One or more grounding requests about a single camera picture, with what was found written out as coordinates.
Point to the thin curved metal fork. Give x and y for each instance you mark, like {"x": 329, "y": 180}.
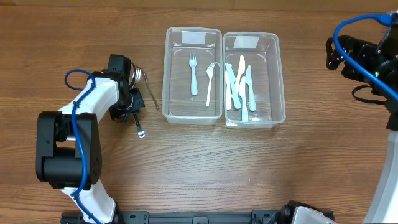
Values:
{"x": 149, "y": 89}

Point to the white plastic fork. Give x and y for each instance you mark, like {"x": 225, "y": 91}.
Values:
{"x": 209, "y": 72}

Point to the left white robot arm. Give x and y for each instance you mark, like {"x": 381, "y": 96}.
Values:
{"x": 68, "y": 148}

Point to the clear plastic container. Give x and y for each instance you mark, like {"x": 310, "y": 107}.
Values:
{"x": 178, "y": 104}
{"x": 261, "y": 50}

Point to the yellow plastic knife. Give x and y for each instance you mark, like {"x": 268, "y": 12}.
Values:
{"x": 241, "y": 71}

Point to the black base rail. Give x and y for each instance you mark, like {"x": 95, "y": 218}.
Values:
{"x": 291, "y": 212}

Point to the right clear plastic container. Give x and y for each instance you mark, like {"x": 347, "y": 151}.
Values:
{"x": 261, "y": 50}

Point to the cream white plastic knife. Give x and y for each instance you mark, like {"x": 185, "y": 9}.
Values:
{"x": 228, "y": 91}

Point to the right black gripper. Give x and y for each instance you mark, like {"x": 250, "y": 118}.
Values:
{"x": 347, "y": 57}

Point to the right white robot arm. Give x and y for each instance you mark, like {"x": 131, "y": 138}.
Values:
{"x": 381, "y": 90}

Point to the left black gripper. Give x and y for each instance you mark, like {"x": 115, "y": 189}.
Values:
{"x": 135, "y": 101}

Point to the light blue plastic fork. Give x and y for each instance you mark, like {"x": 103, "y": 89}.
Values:
{"x": 192, "y": 64}

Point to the broad metal fork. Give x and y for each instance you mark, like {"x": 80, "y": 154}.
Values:
{"x": 140, "y": 131}

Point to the pale blue plastic knife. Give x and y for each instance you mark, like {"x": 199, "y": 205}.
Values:
{"x": 248, "y": 75}

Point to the light blue serrated knife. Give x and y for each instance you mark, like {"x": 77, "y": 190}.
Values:
{"x": 242, "y": 94}

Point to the left clear plastic container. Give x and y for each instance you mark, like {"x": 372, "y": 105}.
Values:
{"x": 178, "y": 104}

